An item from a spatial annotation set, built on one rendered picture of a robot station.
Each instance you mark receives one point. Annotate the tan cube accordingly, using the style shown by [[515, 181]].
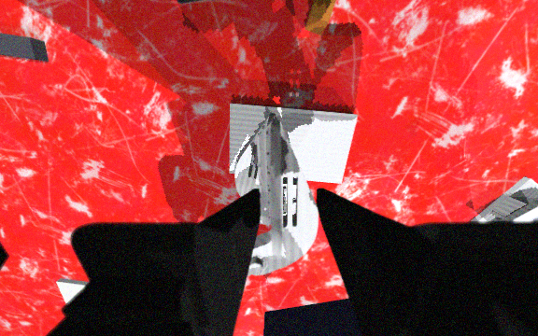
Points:
[[320, 14]]

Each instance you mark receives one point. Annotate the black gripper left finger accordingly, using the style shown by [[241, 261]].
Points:
[[212, 256]]

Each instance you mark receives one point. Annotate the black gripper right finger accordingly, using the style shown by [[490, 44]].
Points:
[[389, 269]]

